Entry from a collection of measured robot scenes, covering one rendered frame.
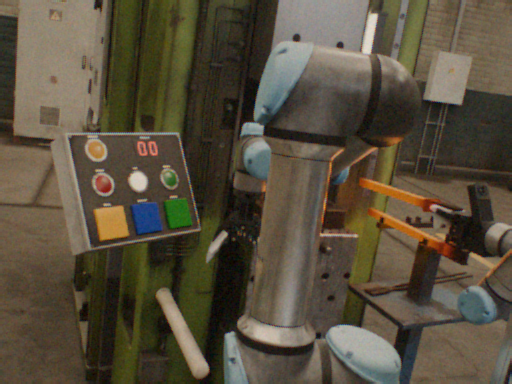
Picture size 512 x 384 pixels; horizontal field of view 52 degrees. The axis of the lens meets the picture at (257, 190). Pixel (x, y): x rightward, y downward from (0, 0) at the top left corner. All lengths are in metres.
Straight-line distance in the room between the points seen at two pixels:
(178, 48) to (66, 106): 5.34
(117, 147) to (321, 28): 0.71
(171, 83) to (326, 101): 1.00
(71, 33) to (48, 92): 0.76
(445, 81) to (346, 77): 8.16
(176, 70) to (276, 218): 0.99
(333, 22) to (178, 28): 0.46
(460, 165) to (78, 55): 6.22
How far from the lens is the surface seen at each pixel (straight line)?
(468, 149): 9.52
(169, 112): 1.65
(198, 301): 1.89
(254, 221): 1.21
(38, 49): 6.92
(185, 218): 1.42
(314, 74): 0.69
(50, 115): 6.96
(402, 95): 0.73
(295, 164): 0.70
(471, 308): 1.15
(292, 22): 1.61
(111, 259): 1.49
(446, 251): 1.72
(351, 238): 1.80
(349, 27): 1.71
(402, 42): 2.00
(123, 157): 1.36
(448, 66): 8.85
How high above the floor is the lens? 1.43
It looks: 14 degrees down
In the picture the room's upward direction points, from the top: 9 degrees clockwise
